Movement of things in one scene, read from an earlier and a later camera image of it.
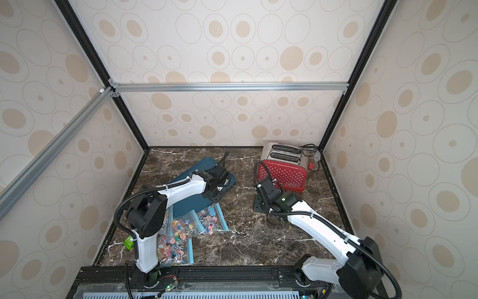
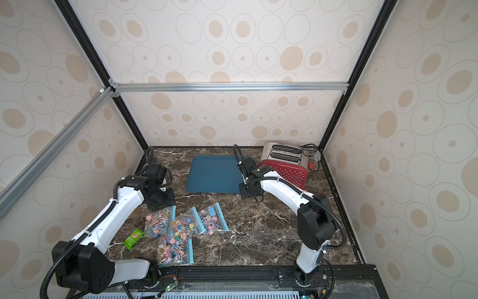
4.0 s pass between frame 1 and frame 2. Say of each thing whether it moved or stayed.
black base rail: stayed
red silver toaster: stayed
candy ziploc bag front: stayed
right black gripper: moved
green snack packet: stayed
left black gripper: moved
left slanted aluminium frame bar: stayed
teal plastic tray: moved
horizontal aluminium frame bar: stayed
